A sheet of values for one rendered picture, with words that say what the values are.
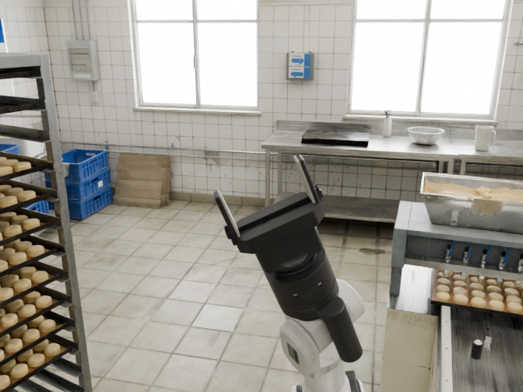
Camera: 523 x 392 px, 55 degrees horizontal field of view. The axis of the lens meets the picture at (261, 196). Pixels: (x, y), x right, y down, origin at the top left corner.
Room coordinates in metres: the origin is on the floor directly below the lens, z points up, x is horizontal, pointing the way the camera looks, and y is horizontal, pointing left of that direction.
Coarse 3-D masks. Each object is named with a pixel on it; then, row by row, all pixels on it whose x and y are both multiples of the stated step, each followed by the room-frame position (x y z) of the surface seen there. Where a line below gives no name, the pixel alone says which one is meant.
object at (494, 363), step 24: (456, 336) 1.54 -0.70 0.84; (480, 336) 1.54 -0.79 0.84; (504, 336) 1.54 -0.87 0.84; (432, 360) 1.61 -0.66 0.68; (456, 360) 1.40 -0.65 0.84; (480, 360) 1.40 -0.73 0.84; (504, 360) 1.40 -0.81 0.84; (432, 384) 1.44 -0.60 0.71; (456, 384) 1.28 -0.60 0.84; (480, 384) 1.28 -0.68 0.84; (504, 384) 1.28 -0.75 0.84
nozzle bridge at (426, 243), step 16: (400, 208) 1.94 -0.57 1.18; (416, 208) 1.94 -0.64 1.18; (400, 224) 1.76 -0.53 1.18; (416, 224) 1.76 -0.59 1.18; (432, 224) 1.77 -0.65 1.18; (400, 240) 1.72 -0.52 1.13; (416, 240) 1.78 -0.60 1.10; (432, 240) 1.76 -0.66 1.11; (448, 240) 1.74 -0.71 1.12; (464, 240) 1.65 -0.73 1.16; (480, 240) 1.63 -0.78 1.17; (496, 240) 1.62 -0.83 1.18; (512, 240) 1.61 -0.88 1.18; (400, 256) 1.72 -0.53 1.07; (416, 256) 1.76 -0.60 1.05; (432, 256) 1.76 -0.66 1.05; (480, 256) 1.71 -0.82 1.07; (496, 256) 1.69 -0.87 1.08; (512, 256) 1.67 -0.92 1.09; (400, 272) 1.82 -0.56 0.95; (464, 272) 1.68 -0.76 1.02; (480, 272) 1.66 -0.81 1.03; (496, 272) 1.64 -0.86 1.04; (512, 272) 1.63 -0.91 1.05
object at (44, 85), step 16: (48, 64) 1.45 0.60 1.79; (48, 80) 1.44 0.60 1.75; (48, 96) 1.44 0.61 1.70; (48, 112) 1.43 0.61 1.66; (48, 128) 1.43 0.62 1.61; (48, 144) 1.43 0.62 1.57; (64, 176) 1.45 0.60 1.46; (64, 192) 1.45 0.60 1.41; (64, 208) 1.44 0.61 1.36; (64, 224) 1.43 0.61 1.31; (64, 240) 1.43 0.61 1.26; (64, 256) 1.43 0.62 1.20; (80, 304) 1.45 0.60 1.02; (80, 320) 1.44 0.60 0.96; (80, 336) 1.44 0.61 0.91; (80, 352) 1.43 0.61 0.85; (80, 384) 1.44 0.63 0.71
